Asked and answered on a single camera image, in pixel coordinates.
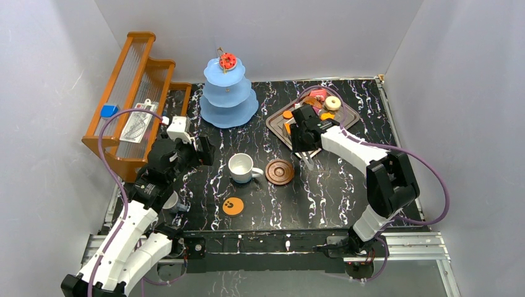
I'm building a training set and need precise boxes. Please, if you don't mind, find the orange fish-shaped cookie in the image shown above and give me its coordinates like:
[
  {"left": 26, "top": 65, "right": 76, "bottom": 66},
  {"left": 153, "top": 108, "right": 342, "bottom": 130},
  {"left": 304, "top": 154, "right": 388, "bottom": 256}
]
[{"left": 319, "top": 113, "right": 335, "bottom": 121}]

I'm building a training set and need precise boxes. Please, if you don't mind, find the round orange cookie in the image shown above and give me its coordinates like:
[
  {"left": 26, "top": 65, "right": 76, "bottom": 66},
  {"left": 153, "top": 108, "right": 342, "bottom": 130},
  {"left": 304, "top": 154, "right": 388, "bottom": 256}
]
[{"left": 282, "top": 110, "right": 293, "bottom": 119}]

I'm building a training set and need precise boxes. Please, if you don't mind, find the cream white donut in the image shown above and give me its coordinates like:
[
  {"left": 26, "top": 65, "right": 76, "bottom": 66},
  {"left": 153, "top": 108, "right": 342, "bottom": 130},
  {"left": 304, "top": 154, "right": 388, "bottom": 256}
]
[{"left": 324, "top": 96, "right": 342, "bottom": 111}]

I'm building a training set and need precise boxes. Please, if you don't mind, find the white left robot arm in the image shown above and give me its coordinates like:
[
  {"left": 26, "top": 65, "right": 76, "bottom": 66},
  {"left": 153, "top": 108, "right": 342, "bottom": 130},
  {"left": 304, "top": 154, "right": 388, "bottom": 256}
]
[{"left": 61, "top": 136, "right": 215, "bottom": 296}]

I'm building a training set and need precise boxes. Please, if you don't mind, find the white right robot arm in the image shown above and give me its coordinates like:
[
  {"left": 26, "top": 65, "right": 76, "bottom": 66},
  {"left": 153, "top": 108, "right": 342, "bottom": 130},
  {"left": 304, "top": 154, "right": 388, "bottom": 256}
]
[{"left": 290, "top": 105, "right": 420, "bottom": 256}]

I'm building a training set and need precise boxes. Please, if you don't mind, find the silver metal tray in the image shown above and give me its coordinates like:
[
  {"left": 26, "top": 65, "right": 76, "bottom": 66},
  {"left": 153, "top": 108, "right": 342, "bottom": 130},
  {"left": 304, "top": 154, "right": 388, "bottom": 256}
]
[{"left": 266, "top": 85, "right": 360, "bottom": 158}]

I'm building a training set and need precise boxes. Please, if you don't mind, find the brown croissant pastry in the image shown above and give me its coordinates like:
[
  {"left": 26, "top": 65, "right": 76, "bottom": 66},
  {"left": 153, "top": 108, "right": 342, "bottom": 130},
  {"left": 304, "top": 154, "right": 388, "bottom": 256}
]
[{"left": 303, "top": 96, "right": 323, "bottom": 109}]

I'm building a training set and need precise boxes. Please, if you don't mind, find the white ceramic mug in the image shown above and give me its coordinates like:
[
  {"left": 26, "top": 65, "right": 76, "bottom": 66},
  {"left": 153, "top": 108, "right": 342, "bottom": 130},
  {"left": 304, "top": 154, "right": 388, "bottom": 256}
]
[{"left": 228, "top": 153, "right": 264, "bottom": 184}]

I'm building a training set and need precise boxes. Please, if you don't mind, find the clear ruler set package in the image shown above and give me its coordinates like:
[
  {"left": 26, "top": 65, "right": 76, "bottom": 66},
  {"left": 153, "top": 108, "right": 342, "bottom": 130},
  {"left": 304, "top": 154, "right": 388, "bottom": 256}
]
[{"left": 119, "top": 98, "right": 158, "bottom": 144}]

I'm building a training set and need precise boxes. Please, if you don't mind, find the brown wooden saucer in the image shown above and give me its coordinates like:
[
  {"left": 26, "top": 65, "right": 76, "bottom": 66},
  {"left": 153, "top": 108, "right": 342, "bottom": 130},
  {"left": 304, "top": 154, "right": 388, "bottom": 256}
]
[{"left": 265, "top": 159, "right": 295, "bottom": 186}]

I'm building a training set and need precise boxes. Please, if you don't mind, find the blue three-tier cake stand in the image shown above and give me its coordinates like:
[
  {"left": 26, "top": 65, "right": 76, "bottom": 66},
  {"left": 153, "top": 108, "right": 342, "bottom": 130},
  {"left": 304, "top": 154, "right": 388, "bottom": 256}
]
[{"left": 199, "top": 48, "right": 259, "bottom": 129}]

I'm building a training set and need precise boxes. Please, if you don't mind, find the orange round coaster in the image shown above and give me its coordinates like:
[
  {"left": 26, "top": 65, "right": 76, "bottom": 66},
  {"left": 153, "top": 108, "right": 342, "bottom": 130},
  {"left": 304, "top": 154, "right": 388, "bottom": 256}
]
[{"left": 222, "top": 197, "right": 245, "bottom": 217}]

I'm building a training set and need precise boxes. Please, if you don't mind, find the orange wooden tiered rack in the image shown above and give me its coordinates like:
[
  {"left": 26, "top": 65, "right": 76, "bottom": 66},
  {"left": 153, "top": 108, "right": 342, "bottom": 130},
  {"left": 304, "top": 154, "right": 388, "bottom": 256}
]
[{"left": 82, "top": 32, "right": 192, "bottom": 182}]

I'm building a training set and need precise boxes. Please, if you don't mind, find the blue eraser block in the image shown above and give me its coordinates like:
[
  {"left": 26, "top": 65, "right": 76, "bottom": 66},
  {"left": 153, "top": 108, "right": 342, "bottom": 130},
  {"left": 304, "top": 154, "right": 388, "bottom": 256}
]
[{"left": 100, "top": 105, "right": 119, "bottom": 119}]

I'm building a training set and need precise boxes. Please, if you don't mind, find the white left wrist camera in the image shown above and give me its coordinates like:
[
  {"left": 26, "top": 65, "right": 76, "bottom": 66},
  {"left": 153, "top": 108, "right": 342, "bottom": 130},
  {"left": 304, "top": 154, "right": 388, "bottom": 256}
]
[{"left": 167, "top": 116, "right": 191, "bottom": 144}]

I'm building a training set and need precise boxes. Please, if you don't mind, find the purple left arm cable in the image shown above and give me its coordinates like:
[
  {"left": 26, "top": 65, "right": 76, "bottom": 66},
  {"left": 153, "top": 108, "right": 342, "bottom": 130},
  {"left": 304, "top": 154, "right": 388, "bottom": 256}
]
[{"left": 87, "top": 108, "right": 170, "bottom": 297}]

